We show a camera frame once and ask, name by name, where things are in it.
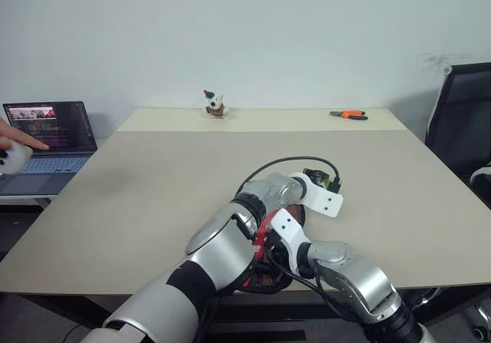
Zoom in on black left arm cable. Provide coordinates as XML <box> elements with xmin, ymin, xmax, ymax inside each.
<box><xmin>234</xmin><ymin>156</ymin><xmax>342</xmax><ymax>196</ymax></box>

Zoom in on open blue laptop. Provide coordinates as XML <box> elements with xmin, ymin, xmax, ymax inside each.
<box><xmin>0</xmin><ymin>101</ymin><xmax>99</xmax><ymax>197</ymax></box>

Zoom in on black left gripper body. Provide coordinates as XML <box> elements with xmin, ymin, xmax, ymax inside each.
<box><xmin>303</xmin><ymin>167</ymin><xmax>343</xmax><ymax>195</ymax></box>

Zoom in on orange handled pliers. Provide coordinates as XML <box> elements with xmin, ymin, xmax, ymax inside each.
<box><xmin>329</xmin><ymin>109</ymin><xmax>370</xmax><ymax>122</ymax></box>

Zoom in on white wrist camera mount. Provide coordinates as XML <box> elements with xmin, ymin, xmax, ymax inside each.
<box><xmin>269</xmin><ymin>207</ymin><xmax>312</xmax><ymax>274</ymax></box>
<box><xmin>288</xmin><ymin>171</ymin><xmax>344</xmax><ymax>219</ymax></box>

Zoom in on black mesh office chair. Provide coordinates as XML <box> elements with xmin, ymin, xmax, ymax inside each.
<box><xmin>416</xmin><ymin>62</ymin><xmax>491</xmax><ymax>343</ymax></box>

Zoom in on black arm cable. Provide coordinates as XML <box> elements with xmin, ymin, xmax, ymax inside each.
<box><xmin>234</xmin><ymin>156</ymin><xmax>342</xmax><ymax>196</ymax></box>
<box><xmin>266</xmin><ymin>250</ymin><xmax>375</xmax><ymax>328</ymax></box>

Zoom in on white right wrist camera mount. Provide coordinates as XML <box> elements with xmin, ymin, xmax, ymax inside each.
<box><xmin>269</xmin><ymin>207</ymin><xmax>312</xmax><ymax>274</ymax></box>

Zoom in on person's bare hand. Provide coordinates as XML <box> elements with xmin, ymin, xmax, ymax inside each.
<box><xmin>0</xmin><ymin>116</ymin><xmax>51</xmax><ymax>152</ymax></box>

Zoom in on white plush dog toy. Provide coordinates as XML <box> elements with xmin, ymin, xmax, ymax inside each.
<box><xmin>200</xmin><ymin>87</ymin><xmax>232</xmax><ymax>120</ymax></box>

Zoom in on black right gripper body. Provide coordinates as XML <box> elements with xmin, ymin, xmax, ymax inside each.
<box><xmin>264</xmin><ymin>227</ymin><xmax>295</xmax><ymax>273</ymax></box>

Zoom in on grey side table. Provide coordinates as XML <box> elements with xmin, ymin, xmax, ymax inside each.
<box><xmin>0</xmin><ymin>193</ymin><xmax>63</xmax><ymax>210</ymax></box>

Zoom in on white handheld controller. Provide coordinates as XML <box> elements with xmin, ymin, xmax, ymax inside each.
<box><xmin>0</xmin><ymin>143</ymin><xmax>34</xmax><ymax>176</ymax></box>

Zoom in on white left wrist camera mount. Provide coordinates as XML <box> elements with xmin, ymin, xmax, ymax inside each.
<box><xmin>288</xmin><ymin>171</ymin><xmax>344</xmax><ymax>219</ymax></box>

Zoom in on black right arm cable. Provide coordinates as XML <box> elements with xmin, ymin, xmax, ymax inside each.
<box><xmin>266</xmin><ymin>250</ymin><xmax>375</xmax><ymax>328</ymax></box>

